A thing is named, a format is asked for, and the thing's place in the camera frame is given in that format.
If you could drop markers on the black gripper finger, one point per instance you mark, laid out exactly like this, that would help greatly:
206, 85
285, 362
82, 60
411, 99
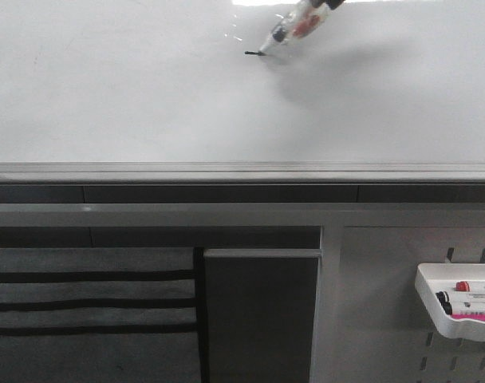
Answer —
333, 4

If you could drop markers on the white black-tipped whiteboard marker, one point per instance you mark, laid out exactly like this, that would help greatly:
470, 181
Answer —
301, 21

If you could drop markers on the white whiteboard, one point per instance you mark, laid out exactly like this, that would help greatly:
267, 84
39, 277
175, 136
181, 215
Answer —
175, 81

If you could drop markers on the grey aluminium whiteboard tray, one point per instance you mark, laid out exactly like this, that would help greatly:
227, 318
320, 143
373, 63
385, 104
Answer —
237, 172

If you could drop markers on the dark grey panel board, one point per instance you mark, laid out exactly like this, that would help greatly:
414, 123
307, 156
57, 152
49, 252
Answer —
260, 307

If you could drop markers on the upper black-capped white marker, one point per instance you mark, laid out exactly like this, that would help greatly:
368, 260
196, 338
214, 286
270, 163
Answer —
456, 296

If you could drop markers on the black-capped white marker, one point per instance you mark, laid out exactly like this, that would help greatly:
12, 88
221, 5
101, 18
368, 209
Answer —
456, 296
464, 308

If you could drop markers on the red-capped white marker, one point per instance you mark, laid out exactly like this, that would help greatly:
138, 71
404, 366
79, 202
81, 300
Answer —
470, 286

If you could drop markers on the white plastic marker bin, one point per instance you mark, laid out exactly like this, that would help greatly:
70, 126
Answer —
435, 277

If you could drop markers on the white metal pegboard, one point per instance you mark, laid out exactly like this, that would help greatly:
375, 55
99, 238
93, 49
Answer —
371, 325

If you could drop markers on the lower black-capped white marker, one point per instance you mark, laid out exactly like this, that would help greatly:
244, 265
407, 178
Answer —
464, 308

